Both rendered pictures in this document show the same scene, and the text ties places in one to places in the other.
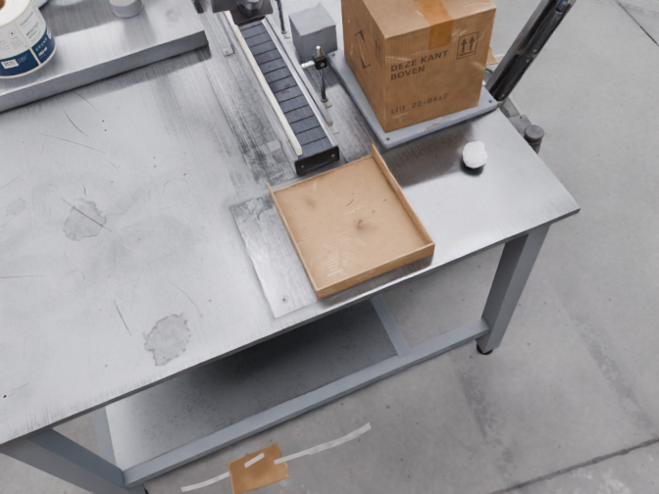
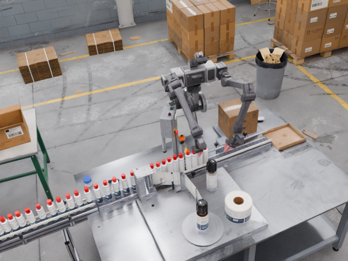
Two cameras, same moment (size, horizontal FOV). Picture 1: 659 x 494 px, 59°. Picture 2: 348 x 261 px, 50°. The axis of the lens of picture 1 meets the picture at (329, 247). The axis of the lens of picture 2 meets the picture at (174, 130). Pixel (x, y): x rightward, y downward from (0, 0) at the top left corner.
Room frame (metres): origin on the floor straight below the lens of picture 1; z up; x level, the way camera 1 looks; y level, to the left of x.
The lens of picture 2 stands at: (2.00, 2.51, 3.20)
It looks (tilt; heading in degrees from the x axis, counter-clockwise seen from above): 39 degrees down; 265
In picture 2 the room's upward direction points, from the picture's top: 5 degrees counter-clockwise
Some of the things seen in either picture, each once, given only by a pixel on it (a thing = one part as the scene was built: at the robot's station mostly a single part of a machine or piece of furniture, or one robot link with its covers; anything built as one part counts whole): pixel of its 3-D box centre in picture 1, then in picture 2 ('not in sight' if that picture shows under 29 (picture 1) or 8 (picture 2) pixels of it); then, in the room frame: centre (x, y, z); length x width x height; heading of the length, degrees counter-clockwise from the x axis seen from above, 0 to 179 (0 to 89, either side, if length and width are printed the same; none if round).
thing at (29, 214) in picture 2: not in sight; (30, 217); (2.95, 0.58, 0.98); 0.05 x 0.05 x 0.20
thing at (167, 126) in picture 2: not in sight; (169, 121); (1.82, 0.17, 1.38); 0.17 x 0.10 x 0.19; 71
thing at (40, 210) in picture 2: not in sight; (41, 213); (2.87, 0.55, 0.98); 0.05 x 0.05 x 0.20
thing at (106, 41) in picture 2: not in sight; (104, 41); (2.55, -4.20, 0.11); 0.65 x 0.54 x 0.22; 6
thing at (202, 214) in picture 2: not in sight; (202, 215); (1.69, 0.85, 1.04); 0.09 x 0.09 x 0.29
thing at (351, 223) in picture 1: (347, 217); (283, 136); (0.73, -0.05, 0.85); 0.30 x 0.26 x 0.04; 16
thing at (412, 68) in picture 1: (410, 34); (237, 117); (1.12, -0.25, 0.99); 0.30 x 0.24 x 0.27; 11
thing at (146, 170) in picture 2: not in sight; (143, 171); (2.07, 0.43, 1.14); 0.14 x 0.11 x 0.01; 16
